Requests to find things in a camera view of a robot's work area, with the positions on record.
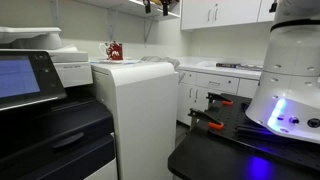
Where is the white printer finisher unit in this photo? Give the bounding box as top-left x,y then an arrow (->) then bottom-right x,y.
90,61 -> 180,180

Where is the black hanging clip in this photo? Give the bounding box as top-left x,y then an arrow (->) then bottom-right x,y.
160,0 -> 171,17
143,0 -> 152,15

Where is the white wall shelf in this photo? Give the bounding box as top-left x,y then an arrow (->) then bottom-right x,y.
77,0 -> 182,22

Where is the black perforated mounting board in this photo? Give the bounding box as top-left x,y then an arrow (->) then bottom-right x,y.
195,92 -> 320,170

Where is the large office printer copier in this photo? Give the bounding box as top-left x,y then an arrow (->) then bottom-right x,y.
0,26 -> 119,180

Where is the red and white mug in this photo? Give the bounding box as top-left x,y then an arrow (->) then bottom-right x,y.
98,41 -> 124,61

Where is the black orange-tipped spring clamp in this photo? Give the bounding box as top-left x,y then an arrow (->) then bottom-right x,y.
205,92 -> 235,107
187,108 -> 225,131

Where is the dark flat book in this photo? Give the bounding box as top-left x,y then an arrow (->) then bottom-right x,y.
215,62 -> 264,72

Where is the white base cabinet with drawers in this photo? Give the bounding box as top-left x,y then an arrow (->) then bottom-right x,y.
176,64 -> 262,127

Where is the printer touchscreen control panel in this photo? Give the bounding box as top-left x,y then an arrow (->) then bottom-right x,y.
0,50 -> 68,111

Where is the white upper wall cabinet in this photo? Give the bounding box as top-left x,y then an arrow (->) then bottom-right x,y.
180,0 -> 279,31

